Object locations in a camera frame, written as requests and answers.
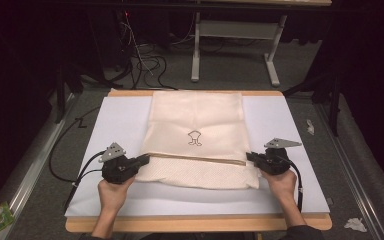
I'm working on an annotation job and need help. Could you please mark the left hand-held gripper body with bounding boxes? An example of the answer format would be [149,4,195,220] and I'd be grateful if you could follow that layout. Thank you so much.
[98,142,139,185]

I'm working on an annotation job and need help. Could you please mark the crumpled white paper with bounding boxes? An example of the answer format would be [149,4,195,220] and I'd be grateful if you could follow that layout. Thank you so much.
[343,217,369,234]

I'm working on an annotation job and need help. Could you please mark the metal floor rail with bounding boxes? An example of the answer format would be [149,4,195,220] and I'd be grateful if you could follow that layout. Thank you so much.
[0,92,78,240]
[314,102,384,240]

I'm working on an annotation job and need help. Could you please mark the person's left hand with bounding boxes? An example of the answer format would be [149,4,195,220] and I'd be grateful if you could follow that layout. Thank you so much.
[97,175,136,214]

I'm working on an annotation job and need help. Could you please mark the small white scrap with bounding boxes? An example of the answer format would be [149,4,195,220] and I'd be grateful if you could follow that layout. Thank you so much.
[305,118,316,136]

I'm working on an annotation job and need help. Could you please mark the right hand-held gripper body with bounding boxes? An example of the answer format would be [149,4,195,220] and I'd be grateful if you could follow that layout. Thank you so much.
[259,137,303,177]

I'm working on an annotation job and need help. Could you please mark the person's right hand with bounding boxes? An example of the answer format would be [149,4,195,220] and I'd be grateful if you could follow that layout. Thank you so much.
[260,168,298,205]

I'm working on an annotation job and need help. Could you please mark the tangle of floor cables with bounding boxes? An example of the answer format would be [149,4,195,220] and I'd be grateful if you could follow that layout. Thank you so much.
[112,9,198,92]

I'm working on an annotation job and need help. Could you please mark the white metal desk frame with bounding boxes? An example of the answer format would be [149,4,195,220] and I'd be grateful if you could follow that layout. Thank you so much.
[190,0,333,88]

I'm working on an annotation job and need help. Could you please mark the black metal stand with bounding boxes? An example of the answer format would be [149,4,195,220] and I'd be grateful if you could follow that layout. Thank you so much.
[53,61,85,125]
[282,64,344,138]

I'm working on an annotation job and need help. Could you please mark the cream mesh laundry bag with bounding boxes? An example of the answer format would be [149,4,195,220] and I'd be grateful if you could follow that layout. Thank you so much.
[134,90,262,191]

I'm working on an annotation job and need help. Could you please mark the right hand-held gripper black cable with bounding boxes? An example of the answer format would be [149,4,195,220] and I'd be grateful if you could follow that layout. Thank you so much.
[287,159,304,214]

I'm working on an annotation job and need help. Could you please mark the white board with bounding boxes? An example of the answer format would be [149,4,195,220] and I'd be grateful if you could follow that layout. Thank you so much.
[64,96,331,218]

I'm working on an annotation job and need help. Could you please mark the wooden table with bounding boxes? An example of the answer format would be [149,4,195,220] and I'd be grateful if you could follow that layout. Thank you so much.
[64,88,333,234]

